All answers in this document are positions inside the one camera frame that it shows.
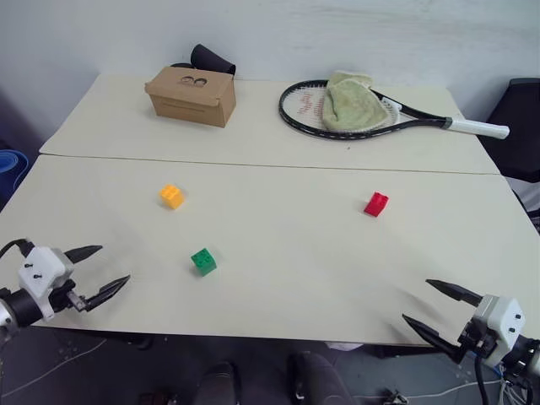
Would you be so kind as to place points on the red toy brick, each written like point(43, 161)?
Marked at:
point(376, 204)

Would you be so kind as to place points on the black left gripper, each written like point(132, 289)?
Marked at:
point(69, 297)

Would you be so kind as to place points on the black chair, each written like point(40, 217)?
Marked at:
point(516, 126)

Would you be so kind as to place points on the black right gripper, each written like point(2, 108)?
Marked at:
point(476, 337)

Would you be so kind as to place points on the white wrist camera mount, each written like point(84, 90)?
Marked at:
point(40, 270)
point(504, 327)

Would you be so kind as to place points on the blue rolled object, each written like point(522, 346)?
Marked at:
point(10, 173)

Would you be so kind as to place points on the yellow toy brick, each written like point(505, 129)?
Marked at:
point(172, 197)

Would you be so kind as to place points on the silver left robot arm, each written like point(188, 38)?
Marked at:
point(21, 306)

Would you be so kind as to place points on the black rolled mat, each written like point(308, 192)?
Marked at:
point(208, 60)

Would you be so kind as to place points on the brown cardboard box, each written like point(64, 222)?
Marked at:
point(190, 97)

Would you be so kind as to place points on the light green towel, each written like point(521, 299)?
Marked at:
point(350, 105)

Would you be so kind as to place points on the green toy brick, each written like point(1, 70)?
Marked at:
point(203, 262)

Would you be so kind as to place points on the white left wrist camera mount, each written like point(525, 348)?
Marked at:
point(40, 270)

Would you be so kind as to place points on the dark rounded shape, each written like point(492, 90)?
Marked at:
point(219, 384)
point(316, 379)

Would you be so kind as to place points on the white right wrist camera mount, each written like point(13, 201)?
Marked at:
point(504, 327)

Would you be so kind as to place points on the black tennis racket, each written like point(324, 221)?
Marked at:
point(476, 126)

